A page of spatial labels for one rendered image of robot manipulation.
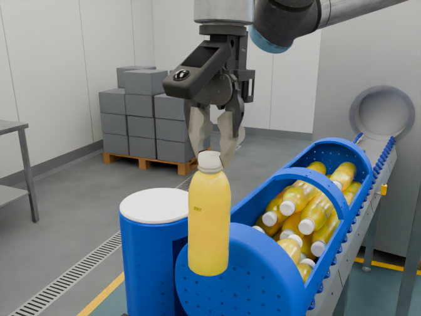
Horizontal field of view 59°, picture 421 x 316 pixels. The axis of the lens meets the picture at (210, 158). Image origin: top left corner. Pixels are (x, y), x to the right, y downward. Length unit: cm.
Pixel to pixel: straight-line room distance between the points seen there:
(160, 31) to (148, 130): 253
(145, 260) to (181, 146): 317
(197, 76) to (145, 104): 402
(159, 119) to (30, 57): 156
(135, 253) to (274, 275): 69
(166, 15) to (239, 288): 605
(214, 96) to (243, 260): 34
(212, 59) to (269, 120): 558
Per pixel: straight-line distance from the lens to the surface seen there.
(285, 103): 598
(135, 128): 467
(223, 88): 55
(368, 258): 294
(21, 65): 464
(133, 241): 130
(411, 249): 223
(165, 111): 438
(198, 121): 59
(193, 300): 88
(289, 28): 69
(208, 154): 59
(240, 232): 76
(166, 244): 127
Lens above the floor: 161
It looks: 18 degrees down
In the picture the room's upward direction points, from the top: straight up
